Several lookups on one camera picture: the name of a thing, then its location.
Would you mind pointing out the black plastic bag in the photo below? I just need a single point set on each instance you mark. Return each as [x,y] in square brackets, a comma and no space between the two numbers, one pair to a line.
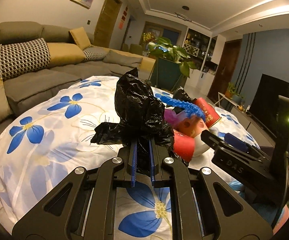
[141,119]

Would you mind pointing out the dark wooden door right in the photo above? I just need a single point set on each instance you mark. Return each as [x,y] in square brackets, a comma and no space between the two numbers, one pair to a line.
[225,69]

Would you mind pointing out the black flat television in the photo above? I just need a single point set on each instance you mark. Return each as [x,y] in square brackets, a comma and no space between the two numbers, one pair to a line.
[264,107]

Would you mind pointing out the green potted plant teal pot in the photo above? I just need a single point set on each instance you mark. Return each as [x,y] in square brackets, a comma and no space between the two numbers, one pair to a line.
[172,65]

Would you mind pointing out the small potted plant blue pot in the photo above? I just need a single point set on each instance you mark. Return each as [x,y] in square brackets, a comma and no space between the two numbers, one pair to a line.
[237,98]

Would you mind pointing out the orange white paper cup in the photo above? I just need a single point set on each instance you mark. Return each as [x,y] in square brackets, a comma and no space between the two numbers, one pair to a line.
[193,128]

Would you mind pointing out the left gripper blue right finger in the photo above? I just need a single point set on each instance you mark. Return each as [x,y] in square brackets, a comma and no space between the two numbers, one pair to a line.
[152,163]

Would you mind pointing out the floral white blue tablecloth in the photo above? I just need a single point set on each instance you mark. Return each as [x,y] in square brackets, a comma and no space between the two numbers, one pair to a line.
[43,145]

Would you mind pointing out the houndstooth cushion near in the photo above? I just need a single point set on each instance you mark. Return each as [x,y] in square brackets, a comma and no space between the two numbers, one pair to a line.
[22,58]

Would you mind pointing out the yellow upright cushion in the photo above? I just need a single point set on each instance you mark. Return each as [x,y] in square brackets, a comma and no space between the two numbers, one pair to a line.
[80,38]

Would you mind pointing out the display cabinet with bottles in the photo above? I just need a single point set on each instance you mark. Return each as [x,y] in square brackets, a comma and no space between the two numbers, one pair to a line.
[200,48]

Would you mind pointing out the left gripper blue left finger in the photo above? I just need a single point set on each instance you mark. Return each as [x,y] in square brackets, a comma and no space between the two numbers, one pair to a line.
[134,165]

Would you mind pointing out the yellow flat cushion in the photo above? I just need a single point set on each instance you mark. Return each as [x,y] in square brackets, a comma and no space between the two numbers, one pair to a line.
[62,54]

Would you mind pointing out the white side table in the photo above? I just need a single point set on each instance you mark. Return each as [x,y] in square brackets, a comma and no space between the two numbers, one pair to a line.
[221,97]

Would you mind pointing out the houndstooth cushion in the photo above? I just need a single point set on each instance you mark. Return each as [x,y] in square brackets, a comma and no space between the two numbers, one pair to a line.
[95,54]
[22,58]

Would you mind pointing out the houndstooth cushion far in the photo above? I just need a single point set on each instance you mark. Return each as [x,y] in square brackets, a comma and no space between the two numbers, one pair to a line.
[95,54]

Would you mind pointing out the magenta crumpled wrapper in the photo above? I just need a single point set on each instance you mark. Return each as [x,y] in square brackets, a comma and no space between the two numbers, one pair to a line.
[172,118]

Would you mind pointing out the ceiling lamp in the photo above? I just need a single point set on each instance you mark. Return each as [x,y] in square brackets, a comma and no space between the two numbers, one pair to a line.
[182,16]

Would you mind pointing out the grey tv cabinet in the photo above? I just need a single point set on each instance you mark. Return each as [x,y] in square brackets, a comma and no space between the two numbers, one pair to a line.
[260,136]

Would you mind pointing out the small potted plant orange pot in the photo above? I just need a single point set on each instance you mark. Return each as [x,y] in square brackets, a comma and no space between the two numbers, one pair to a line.
[231,89]

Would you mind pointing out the grey sectional sofa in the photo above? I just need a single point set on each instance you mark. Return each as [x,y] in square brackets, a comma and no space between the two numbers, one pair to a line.
[20,94]

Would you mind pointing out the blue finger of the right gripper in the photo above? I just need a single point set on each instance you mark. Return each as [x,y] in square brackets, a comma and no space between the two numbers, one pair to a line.
[235,142]

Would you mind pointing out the wooden door left wall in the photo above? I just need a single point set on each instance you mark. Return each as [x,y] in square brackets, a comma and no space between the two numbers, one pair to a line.
[106,22]

